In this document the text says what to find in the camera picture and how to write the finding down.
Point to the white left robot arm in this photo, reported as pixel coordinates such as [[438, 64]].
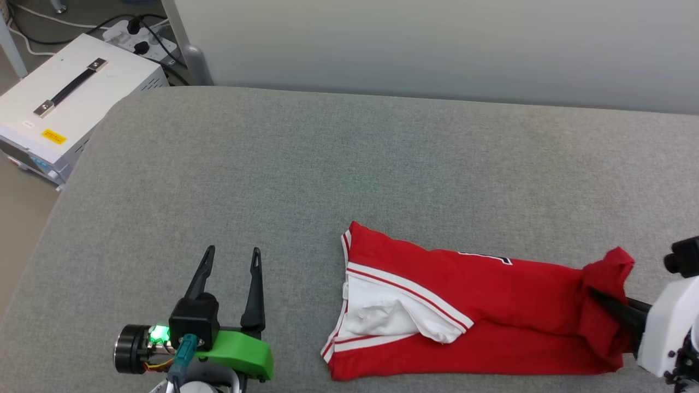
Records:
[[202, 386]]

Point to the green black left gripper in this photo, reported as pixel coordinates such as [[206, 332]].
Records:
[[240, 352]]

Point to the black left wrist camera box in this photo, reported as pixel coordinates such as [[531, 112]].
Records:
[[194, 322]]

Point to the white power strip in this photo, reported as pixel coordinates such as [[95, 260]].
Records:
[[117, 34]]

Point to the red white jersey garment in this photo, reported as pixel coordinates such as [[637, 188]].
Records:
[[491, 305]]

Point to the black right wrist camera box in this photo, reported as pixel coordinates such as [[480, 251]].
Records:
[[685, 256]]

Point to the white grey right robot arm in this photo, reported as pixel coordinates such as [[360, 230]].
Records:
[[691, 363]]

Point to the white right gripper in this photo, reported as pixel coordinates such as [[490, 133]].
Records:
[[669, 327]]

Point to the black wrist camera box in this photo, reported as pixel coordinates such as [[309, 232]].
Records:
[[194, 322], [685, 256]]

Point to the white power supply box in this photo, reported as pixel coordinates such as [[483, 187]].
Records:
[[104, 93]]

